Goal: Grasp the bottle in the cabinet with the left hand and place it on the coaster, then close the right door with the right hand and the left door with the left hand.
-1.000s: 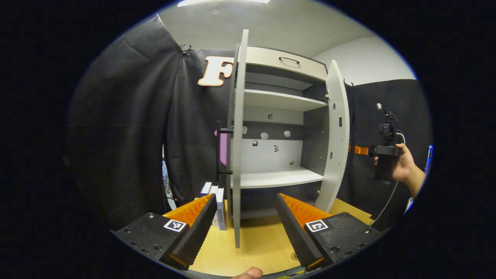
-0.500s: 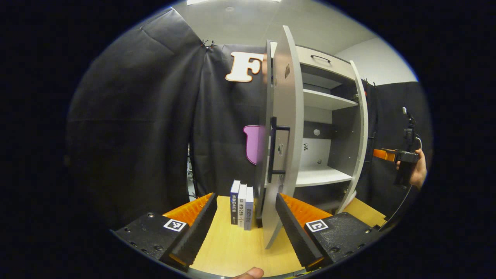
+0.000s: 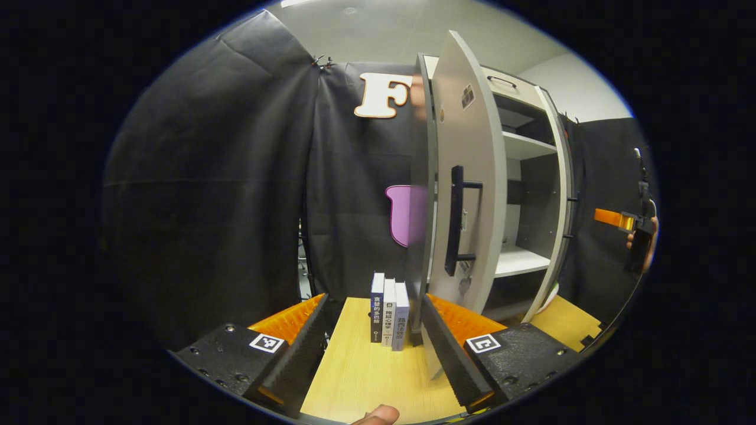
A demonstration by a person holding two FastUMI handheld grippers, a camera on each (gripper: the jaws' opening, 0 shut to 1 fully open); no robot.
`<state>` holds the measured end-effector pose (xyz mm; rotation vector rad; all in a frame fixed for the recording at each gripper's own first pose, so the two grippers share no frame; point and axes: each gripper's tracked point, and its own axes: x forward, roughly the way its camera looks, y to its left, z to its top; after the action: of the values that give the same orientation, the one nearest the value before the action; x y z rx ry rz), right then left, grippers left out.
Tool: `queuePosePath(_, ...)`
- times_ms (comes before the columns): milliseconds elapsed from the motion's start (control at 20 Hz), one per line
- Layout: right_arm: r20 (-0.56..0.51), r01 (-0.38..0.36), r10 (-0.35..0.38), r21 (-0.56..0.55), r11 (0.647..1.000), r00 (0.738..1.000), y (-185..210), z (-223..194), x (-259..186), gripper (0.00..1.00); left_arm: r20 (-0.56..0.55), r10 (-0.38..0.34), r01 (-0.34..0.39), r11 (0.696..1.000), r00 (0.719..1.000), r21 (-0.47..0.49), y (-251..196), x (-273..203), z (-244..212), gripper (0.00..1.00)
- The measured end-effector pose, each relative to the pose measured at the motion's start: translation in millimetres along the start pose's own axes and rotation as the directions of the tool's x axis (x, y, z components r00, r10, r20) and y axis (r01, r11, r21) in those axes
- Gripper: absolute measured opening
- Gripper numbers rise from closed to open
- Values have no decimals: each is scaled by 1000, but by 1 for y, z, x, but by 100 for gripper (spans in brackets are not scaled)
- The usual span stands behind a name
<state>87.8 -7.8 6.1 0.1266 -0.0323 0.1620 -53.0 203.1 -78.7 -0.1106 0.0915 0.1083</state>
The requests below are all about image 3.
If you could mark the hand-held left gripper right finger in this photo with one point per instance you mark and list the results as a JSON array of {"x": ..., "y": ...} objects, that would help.
[{"x": 452, "y": 360}]

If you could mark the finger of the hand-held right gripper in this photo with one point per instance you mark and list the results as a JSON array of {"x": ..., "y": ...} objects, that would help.
[{"x": 611, "y": 217}]

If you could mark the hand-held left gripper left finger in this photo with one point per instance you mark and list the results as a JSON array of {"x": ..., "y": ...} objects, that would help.
[{"x": 301, "y": 360}]

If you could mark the white cabinet door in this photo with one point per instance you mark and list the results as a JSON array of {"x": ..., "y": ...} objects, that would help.
[
  {"x": 565, "y": 154},
  {"x": 478, "y": 136}
]

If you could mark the white cabinet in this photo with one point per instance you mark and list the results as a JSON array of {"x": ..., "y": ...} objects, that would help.
[{"x": 537, "y": 200}]

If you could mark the white cabinet shelf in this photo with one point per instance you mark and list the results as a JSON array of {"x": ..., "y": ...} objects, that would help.
[
  {"x": 517, "y": 261},
  {"x": 522, "y": 144}
]

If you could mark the white cabinet drawer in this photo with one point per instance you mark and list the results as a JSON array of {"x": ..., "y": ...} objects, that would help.
[{"x": 520, "y": 88}]

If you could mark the light blue book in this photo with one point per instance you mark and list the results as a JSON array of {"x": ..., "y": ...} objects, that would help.
[{"x": 401, "y": 319}]

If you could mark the white book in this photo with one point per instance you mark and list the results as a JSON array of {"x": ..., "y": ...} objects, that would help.
[{"x": 388, "y": 313}]

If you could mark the white and green object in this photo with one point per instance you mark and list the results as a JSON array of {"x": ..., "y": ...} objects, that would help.
[{"x": 549, "y": 298}]

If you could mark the black stand base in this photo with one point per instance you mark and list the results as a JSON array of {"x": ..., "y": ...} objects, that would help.
[{"x": 592, "y": 341}]

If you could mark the black backdrop cloth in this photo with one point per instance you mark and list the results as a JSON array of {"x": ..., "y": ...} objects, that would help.
[{"x": 207, "y": 177}]

